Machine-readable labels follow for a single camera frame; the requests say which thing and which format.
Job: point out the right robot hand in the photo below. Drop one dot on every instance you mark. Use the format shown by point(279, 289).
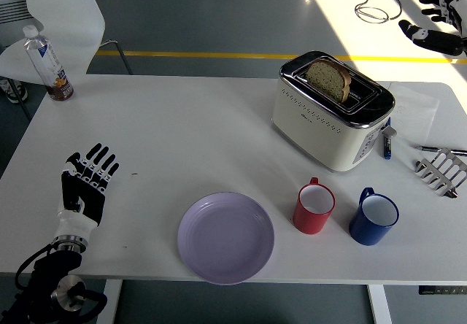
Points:
point(441, 41)

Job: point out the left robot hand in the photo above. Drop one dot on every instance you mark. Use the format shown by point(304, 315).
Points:
point(85, 200)

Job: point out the brown bread slice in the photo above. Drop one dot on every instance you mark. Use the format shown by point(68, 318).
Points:
point(326, 79)

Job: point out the purple plate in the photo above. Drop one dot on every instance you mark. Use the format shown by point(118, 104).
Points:
point(226, 238)

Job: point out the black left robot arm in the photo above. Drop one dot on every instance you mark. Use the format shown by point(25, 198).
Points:
point(47, 269)

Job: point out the white paper sheet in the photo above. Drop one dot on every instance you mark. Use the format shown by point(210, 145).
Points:
point(416, 108)

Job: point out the white table leg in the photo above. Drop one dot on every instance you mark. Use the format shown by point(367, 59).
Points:
point(379, 304)
point(108, 302)

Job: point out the silver ballpoint pen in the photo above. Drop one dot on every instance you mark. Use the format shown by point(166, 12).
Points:
point(428, 149)

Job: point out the blue marker pen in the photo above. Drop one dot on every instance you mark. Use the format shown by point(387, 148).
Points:
point(386, 149)

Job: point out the person's shoe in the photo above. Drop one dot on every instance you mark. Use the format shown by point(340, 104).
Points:
point(14, 92)

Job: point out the shiny metal toast rack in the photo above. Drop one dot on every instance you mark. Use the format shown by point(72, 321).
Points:
point(438, 174)

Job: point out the clear plastic water bottle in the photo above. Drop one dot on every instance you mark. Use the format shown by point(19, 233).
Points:
point(49, 65)

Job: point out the cream and chrome toaster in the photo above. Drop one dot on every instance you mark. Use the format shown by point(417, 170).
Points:
point(313, 119)

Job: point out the white plastic chair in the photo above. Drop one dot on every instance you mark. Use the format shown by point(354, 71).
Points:
point(62, 6)

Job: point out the white slatted grille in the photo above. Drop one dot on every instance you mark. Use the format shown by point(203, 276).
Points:
point(14, 8)

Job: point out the blue enamel mug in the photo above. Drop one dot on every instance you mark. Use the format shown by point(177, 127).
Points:
point(365, 231)

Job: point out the red enamel mug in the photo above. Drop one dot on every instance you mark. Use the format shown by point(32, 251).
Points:
point(310, 222)

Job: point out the black table control panel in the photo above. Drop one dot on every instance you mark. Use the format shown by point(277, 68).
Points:
point(441, 290)

